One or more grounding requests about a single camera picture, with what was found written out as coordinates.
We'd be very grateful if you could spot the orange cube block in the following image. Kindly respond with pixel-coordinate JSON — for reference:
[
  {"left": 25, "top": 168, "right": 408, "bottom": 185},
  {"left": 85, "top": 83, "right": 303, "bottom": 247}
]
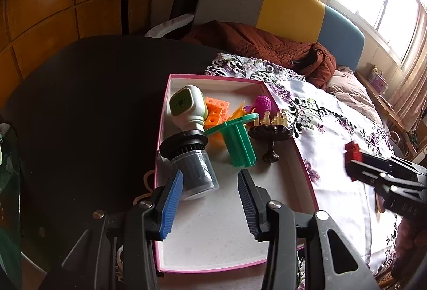
[{"left": 203, "top": 97, "right": 231, "bottom": 147}]

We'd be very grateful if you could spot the purple box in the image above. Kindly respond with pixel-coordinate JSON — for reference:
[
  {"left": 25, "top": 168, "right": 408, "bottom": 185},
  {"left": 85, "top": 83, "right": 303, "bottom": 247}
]
[{"left": 368, "top": 66, "right": 389, "bottom": 95}]

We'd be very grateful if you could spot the green plastic holder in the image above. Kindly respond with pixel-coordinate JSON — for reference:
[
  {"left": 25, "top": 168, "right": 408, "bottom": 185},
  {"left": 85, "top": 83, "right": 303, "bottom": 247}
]
[{"left": 204, "top": 113, "right": 260, "bottom": 168}]

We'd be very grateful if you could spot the white cord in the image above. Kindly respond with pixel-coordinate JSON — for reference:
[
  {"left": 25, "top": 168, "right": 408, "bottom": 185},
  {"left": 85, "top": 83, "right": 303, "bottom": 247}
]
[{"left": 133, "top": 170, "right": 157, "bottom": 207}]

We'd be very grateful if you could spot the pink curtain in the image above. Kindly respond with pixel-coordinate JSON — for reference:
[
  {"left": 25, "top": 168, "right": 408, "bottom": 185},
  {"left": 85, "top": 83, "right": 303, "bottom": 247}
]
[{"left": 390, "top": 53, "right": 427, "bottom": 150}]

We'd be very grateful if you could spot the white embroidered floral tablecloth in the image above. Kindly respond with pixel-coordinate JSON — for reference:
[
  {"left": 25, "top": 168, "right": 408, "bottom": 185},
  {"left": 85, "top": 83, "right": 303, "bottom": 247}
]
[{"left": 204, "top": 53, "right": 411, "bottom": 277}]

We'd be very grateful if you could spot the white cloth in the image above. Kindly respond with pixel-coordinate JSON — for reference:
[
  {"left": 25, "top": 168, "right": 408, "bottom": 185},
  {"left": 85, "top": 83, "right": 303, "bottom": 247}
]
[{"left": 145, "top": 13, "right": 195, "bottom": 39}]

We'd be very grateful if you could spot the white and green plastic gadget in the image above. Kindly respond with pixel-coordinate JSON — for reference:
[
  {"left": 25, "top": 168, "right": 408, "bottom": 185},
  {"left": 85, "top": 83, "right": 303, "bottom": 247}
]
[{"left": 169, "top": 85, "right": 209, "bottom": 134}]

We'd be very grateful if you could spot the rust quilted jacket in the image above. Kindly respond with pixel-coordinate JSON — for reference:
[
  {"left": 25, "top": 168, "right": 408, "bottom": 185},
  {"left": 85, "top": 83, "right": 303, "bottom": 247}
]
[{"left": 182, "top": 21, "right": 337, "bottom": 89}]

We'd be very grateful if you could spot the pink beige pillow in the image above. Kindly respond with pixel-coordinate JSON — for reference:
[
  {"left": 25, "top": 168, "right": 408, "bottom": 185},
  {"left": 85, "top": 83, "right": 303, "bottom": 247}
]
[{"left": 325, "top": 65, "right": 389, "bottom": 130}]

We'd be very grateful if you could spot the red puzzle block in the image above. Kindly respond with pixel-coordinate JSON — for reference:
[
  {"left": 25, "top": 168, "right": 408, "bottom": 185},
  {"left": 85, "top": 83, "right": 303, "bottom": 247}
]
[{"left": 345, "top": 141, "right": 362, "bottom": 162}]

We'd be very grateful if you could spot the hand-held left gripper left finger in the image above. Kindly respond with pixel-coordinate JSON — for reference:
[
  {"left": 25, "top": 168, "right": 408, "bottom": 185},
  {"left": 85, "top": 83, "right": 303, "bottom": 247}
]
[{"left": 40, "top": 169, "right": 184, "bottom": 290}]

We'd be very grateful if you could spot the purple textured egg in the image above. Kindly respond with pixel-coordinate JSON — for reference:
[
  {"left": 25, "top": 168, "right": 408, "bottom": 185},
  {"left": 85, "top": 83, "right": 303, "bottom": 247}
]
[{"left": 245, "top": 95, "right": 277, "bottom": 117}]

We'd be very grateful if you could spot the round wooden disc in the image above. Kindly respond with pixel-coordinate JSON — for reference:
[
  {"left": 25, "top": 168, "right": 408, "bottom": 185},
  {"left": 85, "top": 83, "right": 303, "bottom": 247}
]
[{"left": 375, "top": 192, "right": 388, "bottom": 213}]

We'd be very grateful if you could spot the orange plastic piece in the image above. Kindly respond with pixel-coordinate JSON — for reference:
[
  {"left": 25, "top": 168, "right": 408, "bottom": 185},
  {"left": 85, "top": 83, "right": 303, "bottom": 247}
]
[{"left": 228, "top": 100, "right": 249, "bottom": 120}]

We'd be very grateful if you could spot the white box with pink rim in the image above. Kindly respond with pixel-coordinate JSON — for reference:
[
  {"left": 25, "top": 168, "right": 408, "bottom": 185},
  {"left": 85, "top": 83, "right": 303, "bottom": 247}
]
[{"left": 152, "top": 74, "right": 320, "bottom": 275}]

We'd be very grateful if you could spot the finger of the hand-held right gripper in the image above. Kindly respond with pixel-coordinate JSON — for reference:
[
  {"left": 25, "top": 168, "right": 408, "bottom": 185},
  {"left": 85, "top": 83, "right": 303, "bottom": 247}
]
[
  {"left": 346, "top": 161, "right": 424, "bottom": 189},
  {"left": 360, "top": 150, "right": 427, "bottom": 177}
]

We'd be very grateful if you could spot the brown flower-shaped stand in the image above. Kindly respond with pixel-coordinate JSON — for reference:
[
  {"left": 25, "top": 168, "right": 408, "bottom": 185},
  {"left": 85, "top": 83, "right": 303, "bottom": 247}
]
[{"left": 247, "top": 112, "right": 293, "bottom": 163}]

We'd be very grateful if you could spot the person's right hand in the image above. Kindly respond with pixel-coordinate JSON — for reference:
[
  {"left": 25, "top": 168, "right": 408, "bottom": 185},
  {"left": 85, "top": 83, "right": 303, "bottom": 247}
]
[{"left": 392, "top": 215, "right": 427, "bottom": 280}]

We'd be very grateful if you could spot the grey yellow blue headboard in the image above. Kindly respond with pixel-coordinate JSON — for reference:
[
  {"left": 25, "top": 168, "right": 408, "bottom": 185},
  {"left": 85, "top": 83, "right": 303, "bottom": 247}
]
[{"left": 193, "top": 0, "right": 365, "bottom": 72}]

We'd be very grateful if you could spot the wooden desk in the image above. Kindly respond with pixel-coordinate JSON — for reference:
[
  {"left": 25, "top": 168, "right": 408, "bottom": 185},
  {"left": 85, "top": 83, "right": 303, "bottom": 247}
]
[{"left": 358, "top": 71, "right": 417, "bottom": 157}]

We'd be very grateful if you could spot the green translucent object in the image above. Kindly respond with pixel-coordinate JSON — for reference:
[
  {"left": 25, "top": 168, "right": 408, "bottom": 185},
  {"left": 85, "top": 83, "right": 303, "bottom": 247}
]
[{"left": 0, "top": 123, "right": 22, "bottom": 290}]

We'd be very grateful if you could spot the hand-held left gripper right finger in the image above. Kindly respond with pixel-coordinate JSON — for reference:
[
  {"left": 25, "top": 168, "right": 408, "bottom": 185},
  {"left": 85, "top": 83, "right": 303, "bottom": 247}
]
[{"left": 238, "top": 169, "right": 381, "bottom": 290}]

